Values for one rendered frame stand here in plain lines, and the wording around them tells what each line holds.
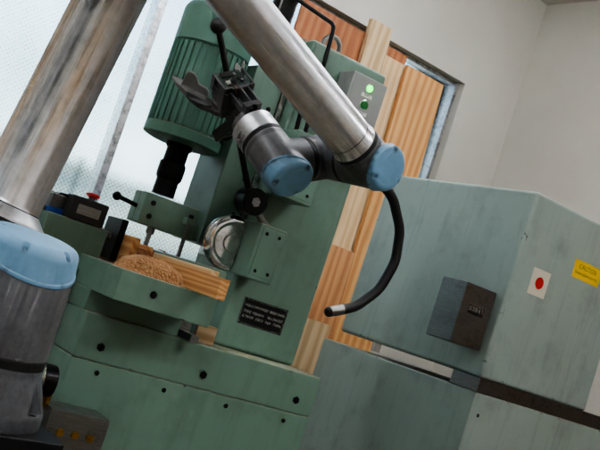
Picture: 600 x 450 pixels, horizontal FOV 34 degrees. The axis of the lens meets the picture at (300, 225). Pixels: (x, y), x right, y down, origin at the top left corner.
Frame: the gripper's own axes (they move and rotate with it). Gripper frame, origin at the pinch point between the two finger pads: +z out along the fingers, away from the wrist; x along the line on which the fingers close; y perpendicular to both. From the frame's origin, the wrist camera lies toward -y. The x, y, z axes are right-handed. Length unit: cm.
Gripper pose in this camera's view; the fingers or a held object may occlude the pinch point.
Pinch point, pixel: (204, 71)
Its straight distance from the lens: 211.9
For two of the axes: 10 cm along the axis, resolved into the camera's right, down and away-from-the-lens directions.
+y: 2.1, -6.7, -7.1
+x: -8.4, 2.5, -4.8
